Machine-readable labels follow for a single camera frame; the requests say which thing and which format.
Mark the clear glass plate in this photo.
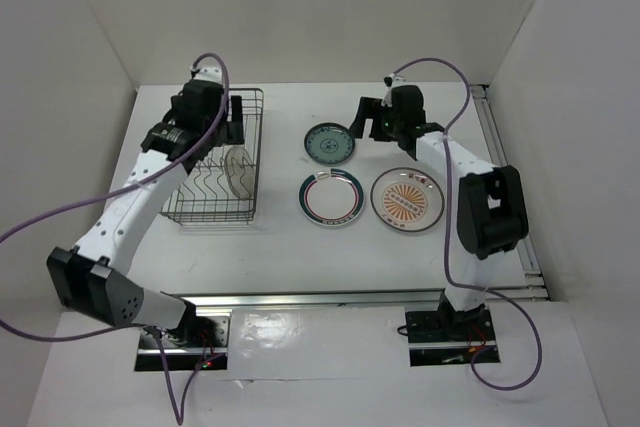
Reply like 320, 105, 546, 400
224, 146, 256, 200

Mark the blue patterned plate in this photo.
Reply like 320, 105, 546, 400
303, 122, 356, 166

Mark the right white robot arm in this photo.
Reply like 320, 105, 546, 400
350, 85, 529, 340

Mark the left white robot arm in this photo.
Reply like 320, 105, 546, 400
47, 67, 242, 346

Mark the orange sunburst plate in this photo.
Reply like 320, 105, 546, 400
370, 167, 445, 234

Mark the green red rimmed plate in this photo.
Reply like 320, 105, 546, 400
298, 168, 366, 228

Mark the grey wire dish rack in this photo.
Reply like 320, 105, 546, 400
160, 87, 264, 226

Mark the aluminium frame rail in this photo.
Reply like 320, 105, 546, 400
77, 82, 551, 309

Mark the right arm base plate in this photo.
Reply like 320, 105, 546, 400
396, 309, 500, 367

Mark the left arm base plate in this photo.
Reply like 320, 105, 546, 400
134, 312, 231, 372

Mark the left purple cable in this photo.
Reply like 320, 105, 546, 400
0, 52, 231, 426

